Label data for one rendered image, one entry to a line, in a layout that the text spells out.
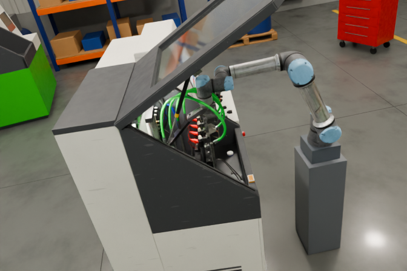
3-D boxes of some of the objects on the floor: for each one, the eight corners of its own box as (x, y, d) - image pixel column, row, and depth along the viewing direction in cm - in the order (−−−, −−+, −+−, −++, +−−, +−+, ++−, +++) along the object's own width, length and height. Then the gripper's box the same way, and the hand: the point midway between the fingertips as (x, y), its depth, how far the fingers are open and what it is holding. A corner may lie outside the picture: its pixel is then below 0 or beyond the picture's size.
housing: (179, 317, 219) (115, 120, 144) (136, 323, 220) (50, 130, 145) (180, 177, 341) (146, 29, 266) (152, 181, 341) (110, 35, 266)
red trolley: (335, 47, 574) (338, -6, 531) (353, 39, 593) (357, -12, 550) (374, 55, 521) (380, -2, 478) (392, 47, 540) (400, -10, 497)
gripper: (215, 105, 178) (220, 139, 189) (214, 98, 186) (219, 130, 197) (199, 108, 178) (205, 141, 189) (198, 100, 186) (205, 132, 197)
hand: (207, 134), depth 192 cm, fingers closed
